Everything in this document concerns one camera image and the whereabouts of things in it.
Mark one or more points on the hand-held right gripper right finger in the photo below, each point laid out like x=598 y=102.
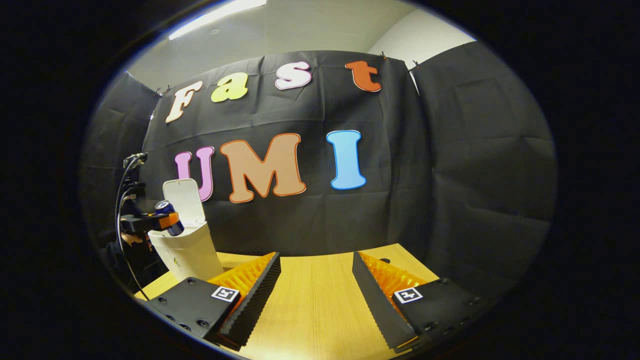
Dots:
x=376 y=300

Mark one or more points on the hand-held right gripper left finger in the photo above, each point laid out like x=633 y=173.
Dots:
x=257 y=295

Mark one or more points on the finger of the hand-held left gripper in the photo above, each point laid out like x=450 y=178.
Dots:
x=172 y=218

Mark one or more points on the blue pop can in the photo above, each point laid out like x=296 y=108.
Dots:
x=163 y=206

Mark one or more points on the white desktop garbage bin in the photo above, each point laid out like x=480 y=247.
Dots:
x=190 y=255

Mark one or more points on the wooden desktop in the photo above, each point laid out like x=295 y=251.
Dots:
x=315 y=290

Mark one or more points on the black backdrop cloth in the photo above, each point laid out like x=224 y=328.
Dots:
x=450 y=175

